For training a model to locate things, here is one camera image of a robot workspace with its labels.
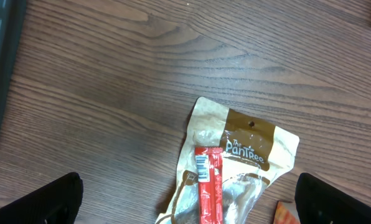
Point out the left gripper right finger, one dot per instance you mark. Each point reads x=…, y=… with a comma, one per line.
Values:
x=318, y=202

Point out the red snack bar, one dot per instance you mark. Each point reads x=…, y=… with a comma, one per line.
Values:
x=208, y=186

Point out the small orange snack packet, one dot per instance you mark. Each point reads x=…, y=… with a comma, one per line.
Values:
x=286, y=213

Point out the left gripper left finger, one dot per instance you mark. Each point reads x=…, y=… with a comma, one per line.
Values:
x=55, y=203

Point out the beige snack pouch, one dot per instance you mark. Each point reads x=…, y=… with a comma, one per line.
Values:
x=248, y=153

